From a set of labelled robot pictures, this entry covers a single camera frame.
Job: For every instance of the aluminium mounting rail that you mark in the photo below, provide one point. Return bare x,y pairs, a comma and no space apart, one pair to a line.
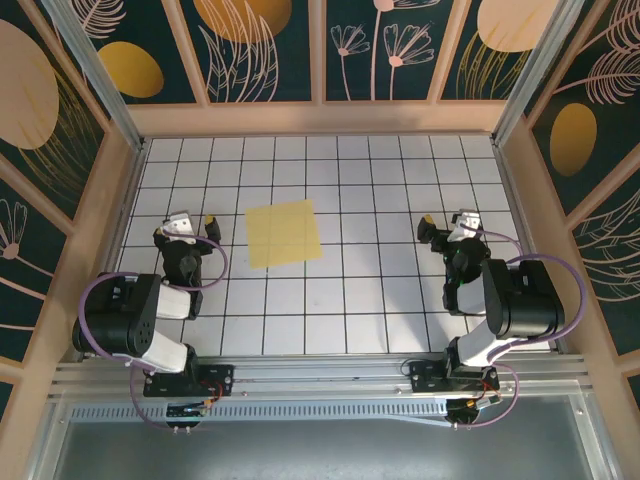
320,380

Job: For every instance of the aluminium frame post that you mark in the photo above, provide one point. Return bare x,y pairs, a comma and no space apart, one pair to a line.
530,75
100,85

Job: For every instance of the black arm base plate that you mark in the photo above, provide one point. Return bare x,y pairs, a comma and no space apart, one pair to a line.
220,380
425,377

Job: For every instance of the aluminium side rail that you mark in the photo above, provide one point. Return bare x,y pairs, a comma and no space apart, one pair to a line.
112,250
535,260

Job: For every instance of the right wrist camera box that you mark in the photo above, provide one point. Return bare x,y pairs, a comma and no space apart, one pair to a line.
467,220

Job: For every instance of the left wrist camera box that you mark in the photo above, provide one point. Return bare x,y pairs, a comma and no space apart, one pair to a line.
178,223

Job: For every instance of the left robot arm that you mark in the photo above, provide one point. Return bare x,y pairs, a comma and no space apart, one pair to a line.
115,325

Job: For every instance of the white grid mat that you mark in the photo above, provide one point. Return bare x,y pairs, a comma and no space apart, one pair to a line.
400,165

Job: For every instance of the small controller circuit board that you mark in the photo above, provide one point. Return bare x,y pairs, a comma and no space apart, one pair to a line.
187,411
470,406

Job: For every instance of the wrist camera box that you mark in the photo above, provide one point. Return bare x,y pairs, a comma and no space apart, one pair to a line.
178,223
467,220

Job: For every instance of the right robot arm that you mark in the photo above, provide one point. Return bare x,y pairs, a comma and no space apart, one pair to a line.
525,305

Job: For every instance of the grey metal panel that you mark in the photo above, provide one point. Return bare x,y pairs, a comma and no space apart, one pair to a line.
320,450

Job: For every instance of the yellow paper sheet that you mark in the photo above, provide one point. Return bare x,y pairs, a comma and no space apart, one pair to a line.
282,235

